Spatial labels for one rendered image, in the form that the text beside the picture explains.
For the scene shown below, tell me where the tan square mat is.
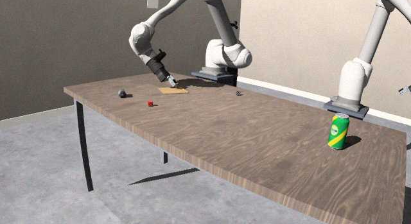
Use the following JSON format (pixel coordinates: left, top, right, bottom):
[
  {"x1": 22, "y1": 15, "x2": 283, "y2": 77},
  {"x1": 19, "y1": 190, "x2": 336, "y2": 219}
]
[{"x1": 158, "y1": 87, "x2": 189, "y2": 94}]

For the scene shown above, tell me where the green drink can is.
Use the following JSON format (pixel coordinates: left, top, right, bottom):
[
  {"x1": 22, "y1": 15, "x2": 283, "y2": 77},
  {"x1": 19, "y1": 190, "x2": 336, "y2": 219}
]
[{"x1": 328, "y1": 113, "x2": 349, "y2": 150}]

